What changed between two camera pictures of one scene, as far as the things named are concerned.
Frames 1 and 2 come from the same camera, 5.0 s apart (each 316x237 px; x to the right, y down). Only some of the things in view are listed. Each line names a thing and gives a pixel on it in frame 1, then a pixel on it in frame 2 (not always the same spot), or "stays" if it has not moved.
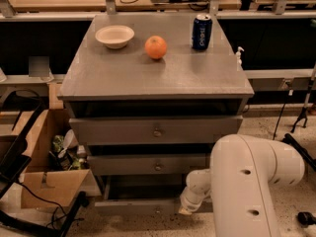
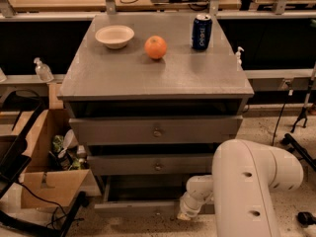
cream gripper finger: [185, 211] -> [184, 216]
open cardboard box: [56, 172] stays
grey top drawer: [155, 129] stays
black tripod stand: [303, 115] stays
